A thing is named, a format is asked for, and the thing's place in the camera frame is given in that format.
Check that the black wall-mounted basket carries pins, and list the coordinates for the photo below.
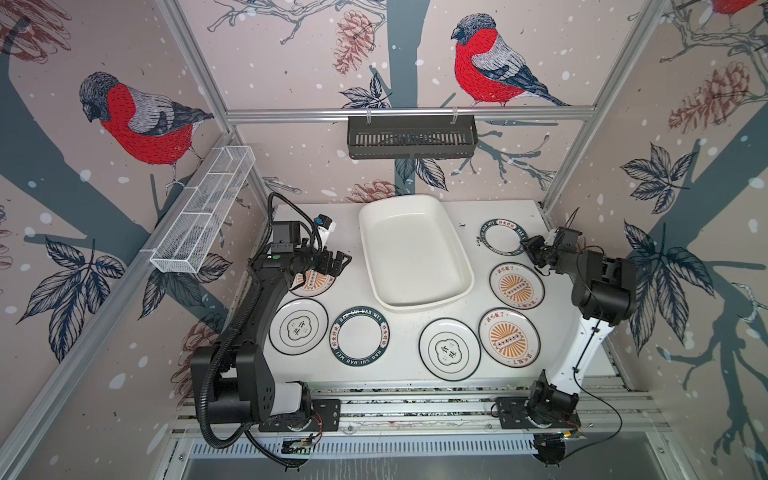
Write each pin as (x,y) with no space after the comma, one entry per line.
(436,137)

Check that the white plastic bin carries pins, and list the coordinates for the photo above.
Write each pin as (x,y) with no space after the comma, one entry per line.
(413,254)

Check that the white flower plate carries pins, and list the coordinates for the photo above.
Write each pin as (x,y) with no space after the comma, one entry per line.
(449,350)
(298,327)

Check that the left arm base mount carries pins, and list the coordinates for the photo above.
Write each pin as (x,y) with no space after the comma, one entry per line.
(322,416)

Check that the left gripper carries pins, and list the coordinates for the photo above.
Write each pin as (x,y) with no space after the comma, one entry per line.
(336,266)

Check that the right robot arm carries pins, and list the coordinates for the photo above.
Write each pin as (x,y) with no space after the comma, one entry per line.
(604,292)

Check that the orange sunburst plate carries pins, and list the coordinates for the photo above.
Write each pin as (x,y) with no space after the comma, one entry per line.
(517,286)
(509,338)
(311,284)

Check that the white flower plate left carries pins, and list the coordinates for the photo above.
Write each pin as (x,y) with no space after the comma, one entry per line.
(298,327)

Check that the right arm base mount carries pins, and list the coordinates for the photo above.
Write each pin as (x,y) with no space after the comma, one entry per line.
(518,413)

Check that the horizontal aluminium frame bar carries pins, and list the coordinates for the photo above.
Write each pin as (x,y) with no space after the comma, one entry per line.
(262,116)

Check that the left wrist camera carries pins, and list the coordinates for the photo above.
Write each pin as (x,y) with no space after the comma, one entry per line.
(325,226)

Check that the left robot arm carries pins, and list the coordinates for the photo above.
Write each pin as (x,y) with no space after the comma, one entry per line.
(232,381)

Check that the white flower plate centre right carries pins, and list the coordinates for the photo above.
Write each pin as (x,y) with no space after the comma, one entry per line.
(449,350)

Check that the white wire mesh shelf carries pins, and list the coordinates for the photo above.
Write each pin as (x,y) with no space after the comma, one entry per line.
(193,232)

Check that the green ring plate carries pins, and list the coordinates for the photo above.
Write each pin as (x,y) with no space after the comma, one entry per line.
(502,237)
(359,336)

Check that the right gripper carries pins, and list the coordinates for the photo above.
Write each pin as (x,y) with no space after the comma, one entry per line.
(534,246)

